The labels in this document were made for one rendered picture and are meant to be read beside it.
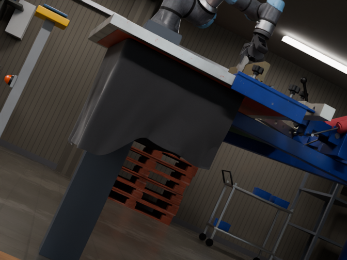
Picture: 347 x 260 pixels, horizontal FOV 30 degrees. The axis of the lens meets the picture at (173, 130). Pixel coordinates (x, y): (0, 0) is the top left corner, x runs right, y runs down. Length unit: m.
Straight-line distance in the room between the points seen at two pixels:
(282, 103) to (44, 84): 7.27
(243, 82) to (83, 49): 7.27
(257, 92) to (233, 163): 7.49
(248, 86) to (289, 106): 0.17
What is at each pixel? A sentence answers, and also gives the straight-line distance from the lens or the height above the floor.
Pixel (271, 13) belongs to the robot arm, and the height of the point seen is 1.34.
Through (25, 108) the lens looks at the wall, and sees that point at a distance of 9.43.
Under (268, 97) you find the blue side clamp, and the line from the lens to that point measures 2.36.
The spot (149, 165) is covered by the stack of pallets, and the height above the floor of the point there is 0.60.
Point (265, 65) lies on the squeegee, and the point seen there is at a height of 1.10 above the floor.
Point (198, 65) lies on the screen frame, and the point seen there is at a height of 0.96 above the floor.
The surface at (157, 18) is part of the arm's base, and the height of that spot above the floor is 1.23.
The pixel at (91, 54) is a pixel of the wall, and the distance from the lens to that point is 9.49.
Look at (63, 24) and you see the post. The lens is 2.55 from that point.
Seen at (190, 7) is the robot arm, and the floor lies 1.35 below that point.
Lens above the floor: 0.56
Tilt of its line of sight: 4 degrees up
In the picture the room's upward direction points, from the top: 25 degrees clockwise
